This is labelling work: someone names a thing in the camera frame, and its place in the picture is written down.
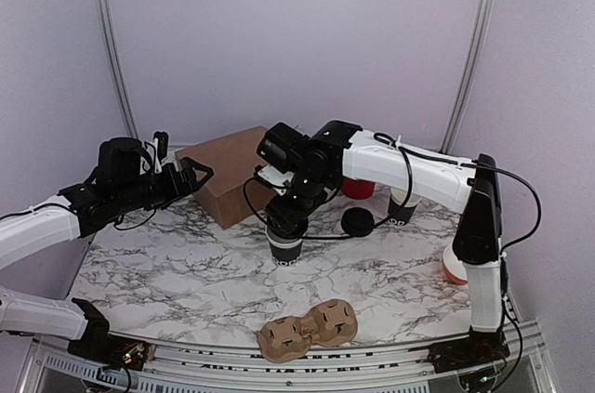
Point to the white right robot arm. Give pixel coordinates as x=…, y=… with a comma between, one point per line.
x=464, y=186

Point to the black plastic cup lid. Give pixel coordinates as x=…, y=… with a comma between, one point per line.
x=292, y=234

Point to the red cylindrical canister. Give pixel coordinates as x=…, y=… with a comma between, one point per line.
x=357, y=189

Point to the aluminium frame post left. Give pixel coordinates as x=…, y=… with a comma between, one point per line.
x=118, y=78

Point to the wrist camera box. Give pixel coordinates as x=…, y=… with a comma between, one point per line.
x=161, y=143
x=282, y=147

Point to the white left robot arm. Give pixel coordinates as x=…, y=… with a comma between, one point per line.
x=130, y=175

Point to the black paper coffee cup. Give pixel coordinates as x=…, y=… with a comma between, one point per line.
x=284, y=252

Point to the brown cardboard cup carrier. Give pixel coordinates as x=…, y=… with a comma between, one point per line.
x=329, y=324

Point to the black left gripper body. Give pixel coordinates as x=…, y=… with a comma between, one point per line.
x=161, y=194

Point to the aluminium frame post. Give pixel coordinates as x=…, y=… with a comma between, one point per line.
x=477, y=38
x=118, y=78

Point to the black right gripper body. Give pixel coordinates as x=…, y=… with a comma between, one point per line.
x=309, y=195

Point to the black plastic cup lids stack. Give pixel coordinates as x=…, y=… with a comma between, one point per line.
x=357, y=222

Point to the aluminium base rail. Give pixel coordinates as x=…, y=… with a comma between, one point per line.
x=407, y=367

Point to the orange white bowl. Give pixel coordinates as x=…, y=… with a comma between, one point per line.
x=452, y=267

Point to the black stacked paper cup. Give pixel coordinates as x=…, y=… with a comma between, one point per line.
x=400, y=213

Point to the brown paper bag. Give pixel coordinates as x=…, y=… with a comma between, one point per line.
x=233, y=159

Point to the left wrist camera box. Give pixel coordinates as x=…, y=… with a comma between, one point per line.
x=161, y=143

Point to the aluminium frame post right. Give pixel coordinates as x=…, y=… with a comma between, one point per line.
x=477, y=38

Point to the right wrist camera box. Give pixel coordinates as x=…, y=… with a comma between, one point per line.
x=282, y=147

